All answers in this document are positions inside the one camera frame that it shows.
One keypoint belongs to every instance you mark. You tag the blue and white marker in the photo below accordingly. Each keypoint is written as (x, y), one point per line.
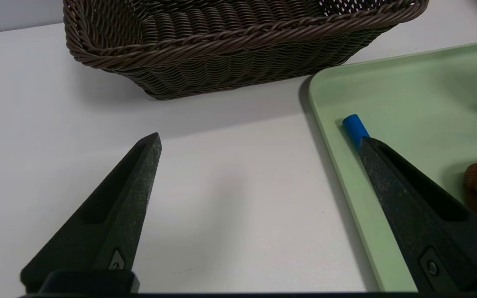
(355, 127)

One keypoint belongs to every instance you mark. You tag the light green plastic tray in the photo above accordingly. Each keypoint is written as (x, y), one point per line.
(408, 95)

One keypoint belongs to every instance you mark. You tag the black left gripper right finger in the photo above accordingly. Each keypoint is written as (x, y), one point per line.
(408, 215)

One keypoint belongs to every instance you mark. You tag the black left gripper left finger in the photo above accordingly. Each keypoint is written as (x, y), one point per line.
(118, 215)

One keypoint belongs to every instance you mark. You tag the dark brown wicker basket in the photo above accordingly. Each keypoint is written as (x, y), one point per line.
(222, 49)

